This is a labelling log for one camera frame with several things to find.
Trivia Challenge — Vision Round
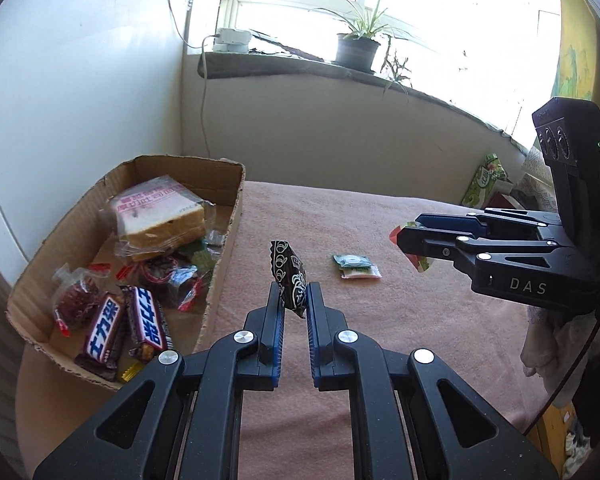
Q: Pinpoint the teal mint candy packet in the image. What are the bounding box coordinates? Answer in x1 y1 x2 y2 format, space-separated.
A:
332 254 381 280

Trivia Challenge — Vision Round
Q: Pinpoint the yellow candy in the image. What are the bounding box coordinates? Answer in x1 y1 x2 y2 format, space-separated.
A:
119 362 145 384

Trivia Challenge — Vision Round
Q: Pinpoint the brown English Snickers bar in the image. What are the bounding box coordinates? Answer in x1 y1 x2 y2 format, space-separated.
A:
120 285 173 363

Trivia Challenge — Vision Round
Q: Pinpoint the brown Chinese Snickers bar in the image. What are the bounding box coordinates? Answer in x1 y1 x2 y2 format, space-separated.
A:
74 292 126 382

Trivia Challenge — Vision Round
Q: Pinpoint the black patterned candy packet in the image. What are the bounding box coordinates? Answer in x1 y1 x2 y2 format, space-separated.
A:
270 240 308 318

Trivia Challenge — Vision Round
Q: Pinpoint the clear red dried-fruit bag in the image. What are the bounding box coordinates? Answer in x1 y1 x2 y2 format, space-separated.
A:
114 256 204 312

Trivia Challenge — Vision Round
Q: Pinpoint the green candy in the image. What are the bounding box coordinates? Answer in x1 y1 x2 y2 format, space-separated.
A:
178 238 220 275

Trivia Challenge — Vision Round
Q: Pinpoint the red dates snack bag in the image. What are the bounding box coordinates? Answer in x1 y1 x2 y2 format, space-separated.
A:
52 263 100 337

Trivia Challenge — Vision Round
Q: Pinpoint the packaged sliced bread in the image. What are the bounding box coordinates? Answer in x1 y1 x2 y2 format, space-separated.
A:
105 176 216 262

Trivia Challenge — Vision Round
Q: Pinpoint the green snack bag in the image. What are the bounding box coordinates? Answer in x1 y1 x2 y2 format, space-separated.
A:
460 154 508 208

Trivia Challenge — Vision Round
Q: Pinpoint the white lace cloth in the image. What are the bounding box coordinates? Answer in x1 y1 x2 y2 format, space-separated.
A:
518 148 557 212

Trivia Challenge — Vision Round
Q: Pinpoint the pink table cloth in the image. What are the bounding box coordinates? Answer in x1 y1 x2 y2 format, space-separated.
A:
14 180 577 480

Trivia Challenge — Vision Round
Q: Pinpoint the potted spider plant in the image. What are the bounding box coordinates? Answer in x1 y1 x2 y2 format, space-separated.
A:
314 0 412 92

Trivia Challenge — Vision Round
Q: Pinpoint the brown cardboard box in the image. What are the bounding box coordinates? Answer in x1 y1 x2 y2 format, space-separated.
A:
7 155 245 390

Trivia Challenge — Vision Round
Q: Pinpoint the grey window sill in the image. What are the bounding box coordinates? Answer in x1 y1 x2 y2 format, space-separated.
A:
196 52 529 155

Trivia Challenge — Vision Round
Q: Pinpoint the white power adapter box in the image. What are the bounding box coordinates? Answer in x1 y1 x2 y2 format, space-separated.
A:
212 27 252 53

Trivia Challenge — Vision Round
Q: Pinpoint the white cabinet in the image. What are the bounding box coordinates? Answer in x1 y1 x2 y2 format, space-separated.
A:
0 0 187 283

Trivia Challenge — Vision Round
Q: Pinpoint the white cable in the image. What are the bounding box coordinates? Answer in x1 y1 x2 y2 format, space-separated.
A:
166 0 221 158

